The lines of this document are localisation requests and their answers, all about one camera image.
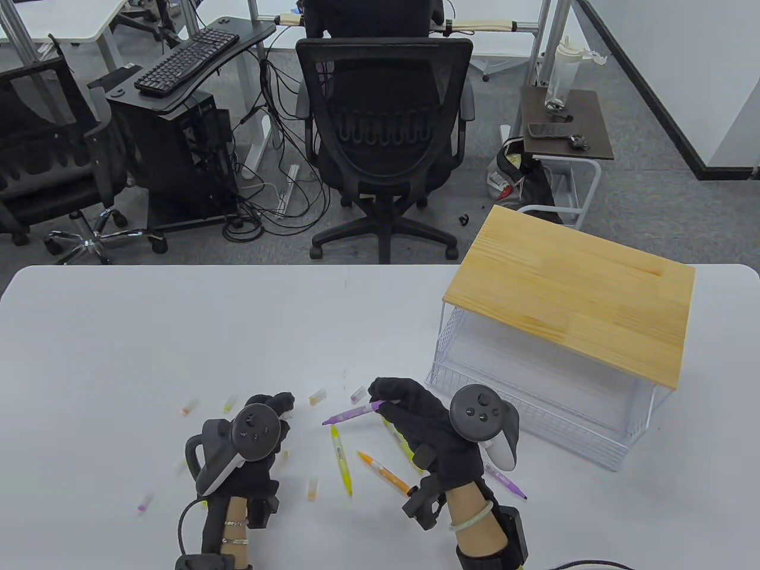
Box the person's left hand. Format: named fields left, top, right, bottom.
left=202, top=391, right=296, bottom=512

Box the person's right hand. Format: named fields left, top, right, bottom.
left=368, top=376, right=493, bottom=493

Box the yellow double-ended highlighter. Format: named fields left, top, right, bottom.
left=383, top=419, right=424, bottom=473
left=331, top=424, right=353, bottom=498

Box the orange double-ended highlighter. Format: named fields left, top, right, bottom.
left=357, top=451, right=414, bottom=495

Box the purple double-ended highlighter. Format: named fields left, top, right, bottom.
left=322, top=401, right=388, bottom=426
left=484, top=465, right=528, bottom=501

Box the person's left forearm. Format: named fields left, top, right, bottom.
left=221, top=496, right=253, bottom=570

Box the person's right forearm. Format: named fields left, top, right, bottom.
left=445, top=480, right=512, bottom=559

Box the black left hand controller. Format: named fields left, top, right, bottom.
left=185, top=404, right=283, bottom=497

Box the black hand controller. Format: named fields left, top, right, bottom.
left=449, top=384, right=521, bottom=473
left=185, top=404, right=283, bottom=497

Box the black right hand controller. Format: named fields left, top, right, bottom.
left=449, top=384, right=521, bottom=473

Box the pale green bangle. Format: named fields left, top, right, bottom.
left=448, top=501, right=495, bottom=531

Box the black right wrist module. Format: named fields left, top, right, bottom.
left=454, top=503, right=530, bottom=570

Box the wooden basket lid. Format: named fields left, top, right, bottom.
left=443, top=205, right=696, bottom=390

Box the white power strip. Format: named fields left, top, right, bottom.
left=278, top=164, right=302, bottom=219

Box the black computer tower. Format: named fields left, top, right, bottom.
left=110, top=92, right=240, bottom=233

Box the white desk leg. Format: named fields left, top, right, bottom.
left=239, top=0, right=284, bottom=180

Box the dark floor bag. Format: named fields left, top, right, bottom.
left=486, top=137, right=566, bottom=225

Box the black mesh office chair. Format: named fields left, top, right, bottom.
left=295, top=37, right=477, bottom=265
left=0, top=56, right=170, bottom=265

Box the black keyboard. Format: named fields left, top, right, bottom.
left=134, top=28, right=240, bottom=99

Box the brown side table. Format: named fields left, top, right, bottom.
left=515, top=86, right=616, bottom=231

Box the black curved desk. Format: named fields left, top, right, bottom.
left=88, top=16, right=280, bottom=115

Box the clear tumbler bottle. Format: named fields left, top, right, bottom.
left=544, top=36, right=610, bottom=112

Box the white desk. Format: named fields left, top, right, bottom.
left=0, top=0, right=129, bottom=47

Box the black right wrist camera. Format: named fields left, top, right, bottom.
left=401, top=474, right=447, bottom=531

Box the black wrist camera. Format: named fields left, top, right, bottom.
left=401, top=474, right=447, bottom=531
left=245, top=480, right=281, bottom=530

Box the white wire basket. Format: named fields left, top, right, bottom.
left=425, top=302, right=658, bottom=473

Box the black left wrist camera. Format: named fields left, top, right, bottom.
left=245, top=480, right=281, bottom=530

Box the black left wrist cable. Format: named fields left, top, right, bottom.
left=176, top=498, right=210, bottom=570

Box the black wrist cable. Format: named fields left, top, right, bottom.
left=176, top=498, right=210, bottom=570
left=549, top=559, right=639, bottom=570

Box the tangle of black cables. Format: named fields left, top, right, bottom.
left=221, top=45, right=333, bottom=243

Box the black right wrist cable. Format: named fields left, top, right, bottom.
left=549, top=559, right=639, bottom=570

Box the grey metal post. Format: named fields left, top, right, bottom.
left=521, top=0, right=554, bottom=90

